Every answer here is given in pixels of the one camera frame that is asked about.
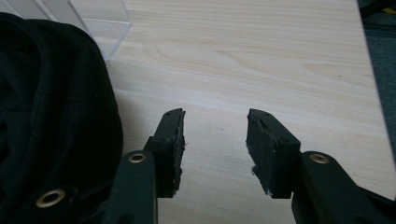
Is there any black cloth garment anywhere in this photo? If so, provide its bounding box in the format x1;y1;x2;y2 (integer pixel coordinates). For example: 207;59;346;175
0;12;124;224

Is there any clear plastic box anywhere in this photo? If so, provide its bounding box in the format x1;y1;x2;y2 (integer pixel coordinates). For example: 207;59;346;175
0;0;132;61

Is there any dark object with yellow part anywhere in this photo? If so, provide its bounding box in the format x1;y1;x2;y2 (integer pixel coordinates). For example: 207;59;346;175
357;0;396;19

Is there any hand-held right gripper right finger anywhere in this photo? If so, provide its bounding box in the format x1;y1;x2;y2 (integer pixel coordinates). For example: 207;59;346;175
246;107;303;200

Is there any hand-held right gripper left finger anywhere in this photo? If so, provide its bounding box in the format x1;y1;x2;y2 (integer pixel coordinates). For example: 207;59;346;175
143;107;187;199

